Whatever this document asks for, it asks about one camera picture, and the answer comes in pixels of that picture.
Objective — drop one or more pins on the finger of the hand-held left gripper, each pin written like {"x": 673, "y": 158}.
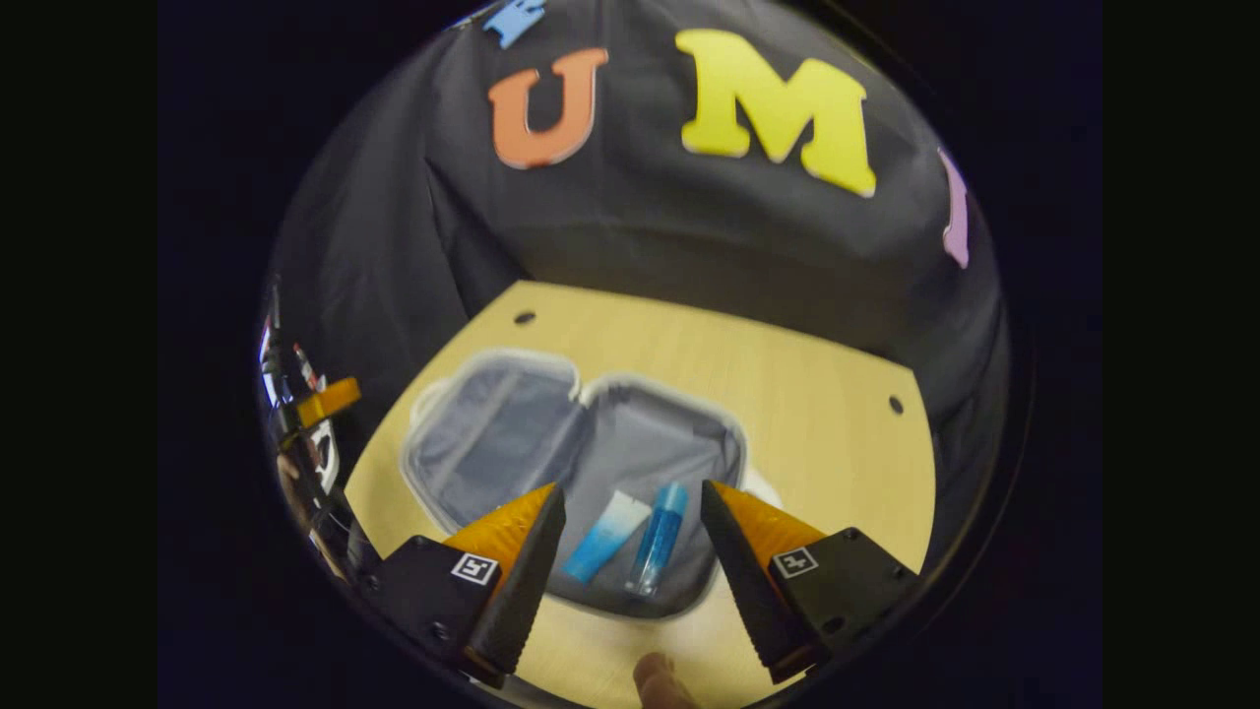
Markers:
{"x": 330, "y": 401}

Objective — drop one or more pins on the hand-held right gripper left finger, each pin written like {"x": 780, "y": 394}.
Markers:
{"x": 527, "y": 586}

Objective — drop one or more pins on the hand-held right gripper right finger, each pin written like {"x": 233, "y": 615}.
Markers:
{"x": 743, "y": 586}

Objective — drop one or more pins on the blue skincare tube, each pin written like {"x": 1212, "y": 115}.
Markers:
{"x": 658, "y": 537}

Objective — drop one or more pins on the white suitcase with grey lining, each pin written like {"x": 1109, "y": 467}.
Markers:
{"x": 512, "y": 423}

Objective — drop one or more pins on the black backdrop cloth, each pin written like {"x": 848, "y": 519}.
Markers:
{"x": 640, "y": 226}

